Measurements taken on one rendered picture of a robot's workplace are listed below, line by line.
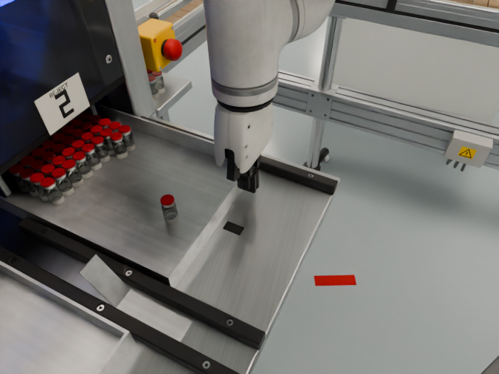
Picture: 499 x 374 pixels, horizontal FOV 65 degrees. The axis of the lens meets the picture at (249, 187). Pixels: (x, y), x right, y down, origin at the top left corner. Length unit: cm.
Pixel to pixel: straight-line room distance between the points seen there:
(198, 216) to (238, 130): 18
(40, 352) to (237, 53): 42
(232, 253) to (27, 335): 28
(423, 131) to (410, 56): 61
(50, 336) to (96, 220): 18
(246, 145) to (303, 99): 106
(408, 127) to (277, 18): 110
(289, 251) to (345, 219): 122
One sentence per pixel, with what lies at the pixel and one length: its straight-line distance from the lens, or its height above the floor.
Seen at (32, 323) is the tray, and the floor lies 88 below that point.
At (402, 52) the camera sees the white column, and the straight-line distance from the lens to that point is 203.
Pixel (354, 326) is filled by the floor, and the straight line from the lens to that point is 153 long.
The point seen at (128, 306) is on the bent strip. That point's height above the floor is 88.
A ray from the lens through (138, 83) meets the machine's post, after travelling 78.
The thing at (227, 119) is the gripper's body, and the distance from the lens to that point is 50.
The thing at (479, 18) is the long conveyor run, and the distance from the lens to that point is 129.
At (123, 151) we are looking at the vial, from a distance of 73.
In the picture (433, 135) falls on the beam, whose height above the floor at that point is 50.
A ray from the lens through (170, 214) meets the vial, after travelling 60.
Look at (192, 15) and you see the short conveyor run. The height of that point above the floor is 93.
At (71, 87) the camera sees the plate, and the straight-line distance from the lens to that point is 66.
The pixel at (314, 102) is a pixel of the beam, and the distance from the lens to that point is 154.
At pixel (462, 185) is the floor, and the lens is 213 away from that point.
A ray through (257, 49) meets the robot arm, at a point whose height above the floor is 116.
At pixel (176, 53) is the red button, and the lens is 80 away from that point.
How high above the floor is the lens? 136
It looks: 47 degrees down
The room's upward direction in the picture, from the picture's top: straight up
